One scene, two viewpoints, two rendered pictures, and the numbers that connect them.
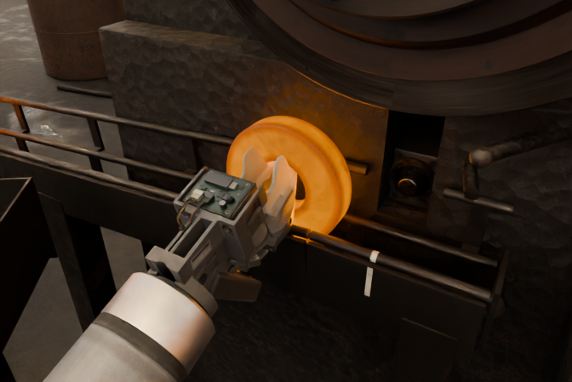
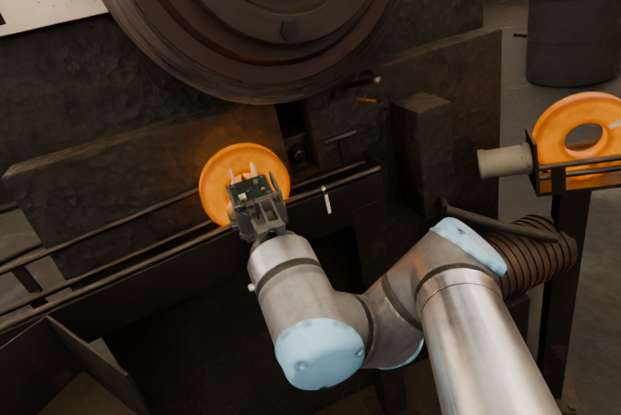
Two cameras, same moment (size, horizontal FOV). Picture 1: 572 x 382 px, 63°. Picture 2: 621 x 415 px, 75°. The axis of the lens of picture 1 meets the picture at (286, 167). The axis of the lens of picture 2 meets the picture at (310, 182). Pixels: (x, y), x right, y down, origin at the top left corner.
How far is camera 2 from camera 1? 37 cm
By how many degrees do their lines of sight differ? 38
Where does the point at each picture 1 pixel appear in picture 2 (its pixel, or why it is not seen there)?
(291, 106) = (215, 146)
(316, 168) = (266, 162)
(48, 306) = not seen: outside the picture
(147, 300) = (285, 246)
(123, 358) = (307, 271)
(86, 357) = (291, 286)
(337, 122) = (249, 139)
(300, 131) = (247, 146)
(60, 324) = not seen: outside the picture
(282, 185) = not seen: hidden behind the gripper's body
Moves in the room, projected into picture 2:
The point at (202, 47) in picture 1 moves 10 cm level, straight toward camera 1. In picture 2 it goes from (127, 140) to (167, 142)
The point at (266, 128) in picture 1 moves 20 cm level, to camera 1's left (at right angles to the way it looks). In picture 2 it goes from (225, 156) to (112, 221)
